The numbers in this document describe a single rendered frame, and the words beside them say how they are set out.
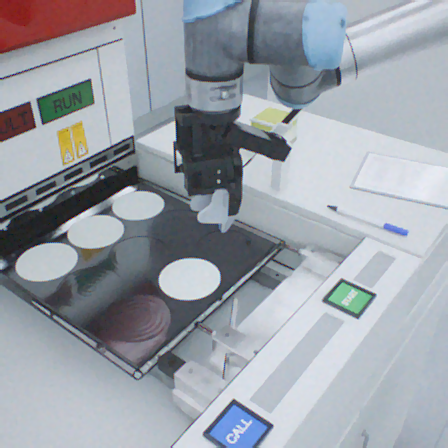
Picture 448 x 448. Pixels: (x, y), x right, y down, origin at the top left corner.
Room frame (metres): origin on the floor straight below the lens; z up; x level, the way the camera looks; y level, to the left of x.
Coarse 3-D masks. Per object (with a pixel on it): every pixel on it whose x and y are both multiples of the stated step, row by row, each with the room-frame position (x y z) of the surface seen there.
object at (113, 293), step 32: (128, 192) 0.91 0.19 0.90; (160, 192) 0.91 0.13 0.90; (64, 224) 0.80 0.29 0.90; (128, 224) 0.80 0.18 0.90; (160, 224) 0.80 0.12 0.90; (192, 224) 0.80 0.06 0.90; (96, 256) 0.71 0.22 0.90; (128, 256) 0.71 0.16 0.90; (160, 256) 0.71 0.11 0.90; (192, 256) 0.71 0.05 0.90; (224, 256) 0.71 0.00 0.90; (256, 256) 0.71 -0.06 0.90; (32, 288) 0.63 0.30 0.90; (64, 288) 0.63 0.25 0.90; (96, 288) 0.63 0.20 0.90; (128, 288) 0.63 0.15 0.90; (160, 288) 0.63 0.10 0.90; (224, 288) 0.63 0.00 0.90; (96, 320) 0.56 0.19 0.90; (128, 320) 0.56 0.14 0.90; (160, 320) 0.56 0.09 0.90; (128, 352) 0.50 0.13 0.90
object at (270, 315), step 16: (304, 272) 0.69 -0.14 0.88; (288, 288) 0.65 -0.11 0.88; (304, 288) 0.65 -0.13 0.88; (272, 304) 0.61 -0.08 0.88; (288, 304) 0.61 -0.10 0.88; (256, 320) 0.58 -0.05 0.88; (272, 320) 0.58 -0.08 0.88; (256, 336) 0.54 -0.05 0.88; (272, 336) 0.54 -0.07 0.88; (208, 368) 0.48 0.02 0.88; (240, 368) 0.48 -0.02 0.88; (176, 400) 0.44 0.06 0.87; (192, 400) 0.43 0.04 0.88; (192, 416) 0.42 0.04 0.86
